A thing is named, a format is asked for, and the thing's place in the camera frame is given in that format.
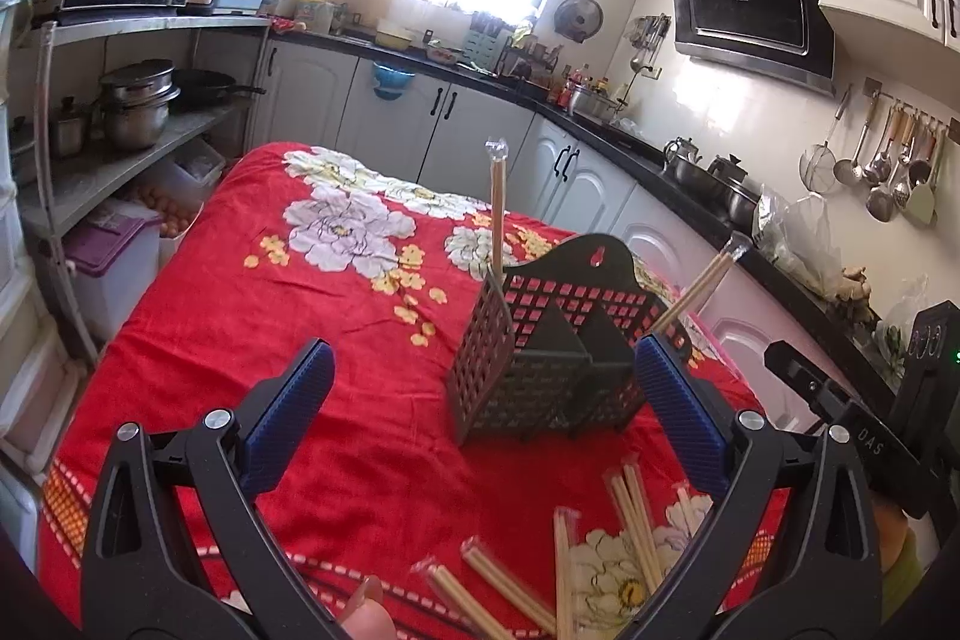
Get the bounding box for person's left hand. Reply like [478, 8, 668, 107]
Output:
[341, 575, 398, 640]

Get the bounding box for row of hanging ladles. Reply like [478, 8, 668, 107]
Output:
[832, 77, 960, 230]

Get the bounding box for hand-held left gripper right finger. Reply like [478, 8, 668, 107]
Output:
[619, 334, 891, 640]

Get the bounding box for small steel pot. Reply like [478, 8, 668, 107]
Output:
[49, 96, 89, 159]

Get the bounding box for stacked stainless steel pots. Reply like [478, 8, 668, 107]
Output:
[92, 59, 182, 151]

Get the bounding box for small hanging kitchen tools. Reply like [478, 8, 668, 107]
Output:
[628, 14, 673, 76]

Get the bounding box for black spice rack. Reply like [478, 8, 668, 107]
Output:
[499, 36, 565, 88]

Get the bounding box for steel cooking pot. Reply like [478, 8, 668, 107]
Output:
[566, 85, 625, 121]

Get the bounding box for purple lid storage box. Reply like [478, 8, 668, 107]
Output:
[62, 197, 164, 345]

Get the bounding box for yellow dish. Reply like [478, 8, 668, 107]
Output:
[374, 21, 418, 50]

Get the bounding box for blue plastic basin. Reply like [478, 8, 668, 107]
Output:
[372, 62, 416, 100]

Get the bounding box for black frying pan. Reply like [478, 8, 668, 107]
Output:
[171, 68, 268, 114]

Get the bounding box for black range hood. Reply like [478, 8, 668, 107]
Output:
[658, 0, 838, 99]

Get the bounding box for black perforated utensil basket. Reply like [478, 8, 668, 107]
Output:
[448, 233, 695, 447]

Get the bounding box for clear plastic bags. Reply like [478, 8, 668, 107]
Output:
[752, 185, 845, 285]

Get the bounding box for dark lidded kettle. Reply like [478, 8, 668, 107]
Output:
[707, 154, 763, 226]

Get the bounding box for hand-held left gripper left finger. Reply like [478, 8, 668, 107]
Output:
[81, 338, 350, 640]

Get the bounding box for green knife block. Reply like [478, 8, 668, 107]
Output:
[460, 13, 512, 73]

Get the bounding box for grey metal shelf rack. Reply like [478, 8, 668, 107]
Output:
[15, 10, 272, 375]

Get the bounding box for hanging wire strainer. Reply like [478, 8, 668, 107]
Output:
[798, 83, 854, 194]

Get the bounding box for ginger root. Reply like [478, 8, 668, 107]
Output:
[835, 265, 876, 313]

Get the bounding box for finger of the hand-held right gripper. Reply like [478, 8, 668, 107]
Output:
[763, 341, 856, 435]

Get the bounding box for group of condiment bottles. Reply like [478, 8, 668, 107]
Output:
[546, 61, 610, 110]

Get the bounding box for red floral blanket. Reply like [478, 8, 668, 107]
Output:
[37, 141, 796, 640]

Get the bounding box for steel kettle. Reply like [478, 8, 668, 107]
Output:
[663, 136, 707, 185]

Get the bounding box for small dark fan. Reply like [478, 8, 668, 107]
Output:
[553, 0, 605, 44]

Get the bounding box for person's right forearm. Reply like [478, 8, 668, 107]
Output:
[872, 496, 932, 615]

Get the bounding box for clear box of eggs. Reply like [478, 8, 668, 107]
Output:
[129, 155, 227, 240]

